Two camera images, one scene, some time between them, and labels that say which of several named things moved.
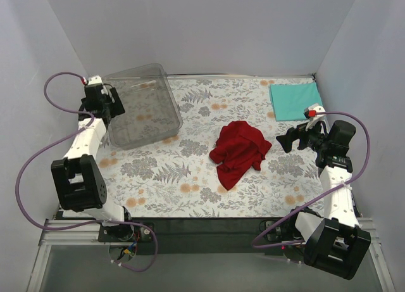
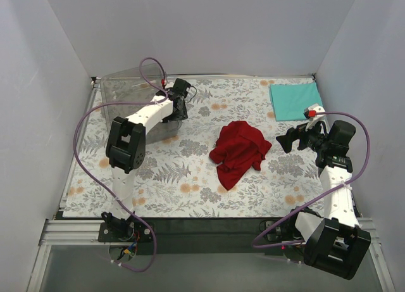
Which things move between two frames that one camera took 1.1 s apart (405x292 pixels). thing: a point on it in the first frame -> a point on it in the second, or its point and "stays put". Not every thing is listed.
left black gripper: [111, 102] -> [180, 106]
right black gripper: [302, 139] stays put
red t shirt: [239, 147] stays put
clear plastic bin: [152, 112] stays put
